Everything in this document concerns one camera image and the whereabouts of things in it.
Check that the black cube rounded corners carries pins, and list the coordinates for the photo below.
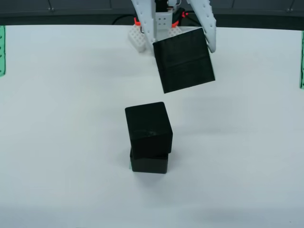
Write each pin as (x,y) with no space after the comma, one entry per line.
(148,128)

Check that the dark back rail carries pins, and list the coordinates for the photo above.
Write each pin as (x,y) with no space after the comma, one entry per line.
(71,12)

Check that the black cube woven-texture face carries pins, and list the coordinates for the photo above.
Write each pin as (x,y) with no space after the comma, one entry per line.
(185,61)

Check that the green tape strip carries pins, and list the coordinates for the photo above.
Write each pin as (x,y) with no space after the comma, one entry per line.
(2,52)
(301,59)

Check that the black smooth cube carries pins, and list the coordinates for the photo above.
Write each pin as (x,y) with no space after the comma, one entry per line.
(149,165)

